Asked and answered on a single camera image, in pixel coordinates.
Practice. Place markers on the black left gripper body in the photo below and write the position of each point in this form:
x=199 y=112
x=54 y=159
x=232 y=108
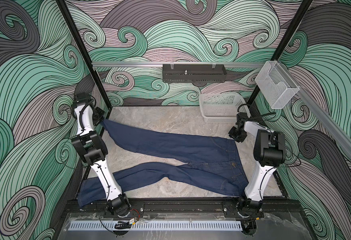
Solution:
x=98 y=116

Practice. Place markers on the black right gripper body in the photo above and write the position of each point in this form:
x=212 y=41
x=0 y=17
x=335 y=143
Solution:
x=237 y=135

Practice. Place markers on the dark blue denim trousers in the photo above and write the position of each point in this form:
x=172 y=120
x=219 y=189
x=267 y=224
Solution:
x=209 y=163

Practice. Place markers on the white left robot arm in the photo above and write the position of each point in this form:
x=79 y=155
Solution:
x=92 y=150

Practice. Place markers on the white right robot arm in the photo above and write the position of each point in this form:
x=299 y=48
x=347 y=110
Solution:
x=269 y=153

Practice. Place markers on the white perforated plastic basket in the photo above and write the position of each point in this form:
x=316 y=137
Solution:
x=222 y=108

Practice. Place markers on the clear plastic wall bin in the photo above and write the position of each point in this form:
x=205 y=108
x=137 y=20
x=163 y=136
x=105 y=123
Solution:
x=277 y=85

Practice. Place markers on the aluminium back wall rail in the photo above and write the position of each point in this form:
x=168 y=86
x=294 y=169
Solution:
x=136 y=64

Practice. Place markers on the aluminium wall rail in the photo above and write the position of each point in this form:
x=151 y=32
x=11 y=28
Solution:
x=314 y=95
x=136 y=64

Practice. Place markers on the black perforated wall tray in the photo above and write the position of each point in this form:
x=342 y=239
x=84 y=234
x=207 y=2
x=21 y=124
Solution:
x=201 y=74

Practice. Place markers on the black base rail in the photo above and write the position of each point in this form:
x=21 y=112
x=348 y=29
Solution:
x=150 y=207

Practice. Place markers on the black corner frame post left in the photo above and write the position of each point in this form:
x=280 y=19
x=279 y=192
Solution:
x=82 y=49

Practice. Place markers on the black corner frame post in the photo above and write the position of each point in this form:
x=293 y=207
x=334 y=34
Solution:
x=291 y=43
x=82 y=49

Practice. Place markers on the white slotted cable duct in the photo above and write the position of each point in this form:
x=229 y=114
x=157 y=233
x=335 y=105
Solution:
x=160 y=225

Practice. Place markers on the aluminium right wall rail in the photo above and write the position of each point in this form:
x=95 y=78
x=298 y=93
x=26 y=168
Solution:
x=314 y=95

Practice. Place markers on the black corner frame post right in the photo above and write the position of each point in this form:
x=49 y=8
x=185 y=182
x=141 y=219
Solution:
x=291 y=43

